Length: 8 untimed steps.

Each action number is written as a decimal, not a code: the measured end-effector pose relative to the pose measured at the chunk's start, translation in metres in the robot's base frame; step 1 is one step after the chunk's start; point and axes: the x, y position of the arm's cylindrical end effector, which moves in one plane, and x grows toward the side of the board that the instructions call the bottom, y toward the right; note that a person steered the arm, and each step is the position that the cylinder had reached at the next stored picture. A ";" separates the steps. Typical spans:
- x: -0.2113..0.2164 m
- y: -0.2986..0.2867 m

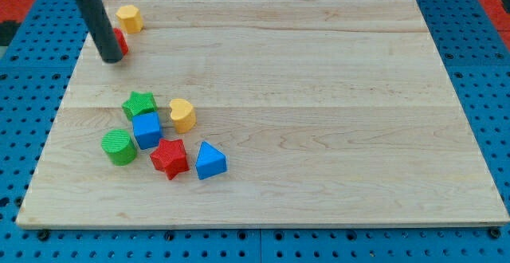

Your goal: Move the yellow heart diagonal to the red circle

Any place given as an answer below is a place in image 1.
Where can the yellow heart block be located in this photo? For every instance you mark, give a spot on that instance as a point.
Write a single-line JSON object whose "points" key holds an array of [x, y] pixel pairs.
{"points": [[182, 115]]}

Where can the red circle block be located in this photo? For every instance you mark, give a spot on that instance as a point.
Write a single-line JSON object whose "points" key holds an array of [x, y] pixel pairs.
{"points": [[121, 40]]}

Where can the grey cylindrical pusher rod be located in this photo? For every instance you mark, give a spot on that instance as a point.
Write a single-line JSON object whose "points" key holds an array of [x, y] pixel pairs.
{"points": [[100, 29]]}

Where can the yellow hexagon block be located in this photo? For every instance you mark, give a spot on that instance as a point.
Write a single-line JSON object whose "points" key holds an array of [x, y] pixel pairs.
{"points": [[130, 19]]}

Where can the red star block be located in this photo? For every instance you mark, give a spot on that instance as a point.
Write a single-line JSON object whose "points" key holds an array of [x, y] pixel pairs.
{"points": [[170, 157]]}

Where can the green cylinder block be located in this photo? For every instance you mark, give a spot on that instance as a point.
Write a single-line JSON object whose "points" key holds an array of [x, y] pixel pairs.
{"points": [[119, 147]]}

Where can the green star block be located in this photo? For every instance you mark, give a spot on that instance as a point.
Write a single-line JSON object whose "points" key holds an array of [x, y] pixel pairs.
{"points": [[139, 103]]}

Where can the light wooden board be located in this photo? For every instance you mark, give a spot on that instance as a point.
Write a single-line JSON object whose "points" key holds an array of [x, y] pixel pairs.
{"points": [[331, 114]]}

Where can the blue cube block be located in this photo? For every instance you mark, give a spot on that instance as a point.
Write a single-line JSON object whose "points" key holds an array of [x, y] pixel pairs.
{"points": [[147, 130]]}

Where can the blue triangle block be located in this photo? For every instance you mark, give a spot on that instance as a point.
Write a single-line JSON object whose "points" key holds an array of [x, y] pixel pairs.
{"points": [[210, 161]]}

